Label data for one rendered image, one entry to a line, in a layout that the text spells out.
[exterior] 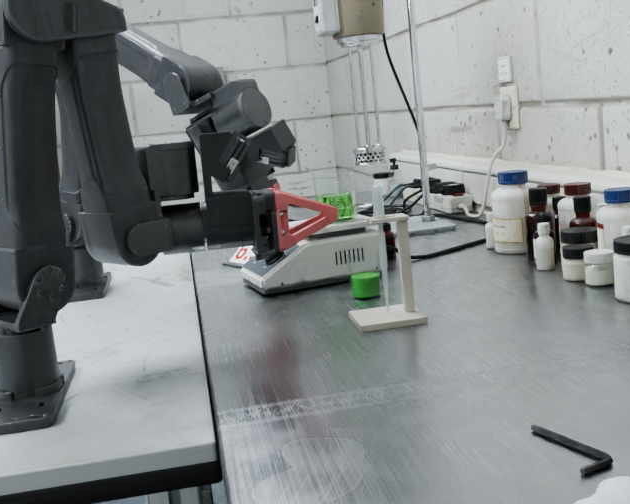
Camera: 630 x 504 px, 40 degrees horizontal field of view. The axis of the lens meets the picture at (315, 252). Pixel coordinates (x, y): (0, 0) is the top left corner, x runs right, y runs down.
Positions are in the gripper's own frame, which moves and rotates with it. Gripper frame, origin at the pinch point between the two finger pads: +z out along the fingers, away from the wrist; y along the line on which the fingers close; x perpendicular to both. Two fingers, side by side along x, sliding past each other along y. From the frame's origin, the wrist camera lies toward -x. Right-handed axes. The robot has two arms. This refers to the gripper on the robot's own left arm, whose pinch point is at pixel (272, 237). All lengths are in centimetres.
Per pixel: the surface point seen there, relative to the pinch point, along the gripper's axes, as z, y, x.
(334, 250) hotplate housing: 6.5, 3.8, -5.6
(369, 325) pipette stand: 9.6, -20.9, -20.6
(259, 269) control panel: 3.5, -0.9, 4.5
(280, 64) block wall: -18, 226, 115
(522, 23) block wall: -4, 68, -27
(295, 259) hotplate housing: 4.3, -0.5, -1.8
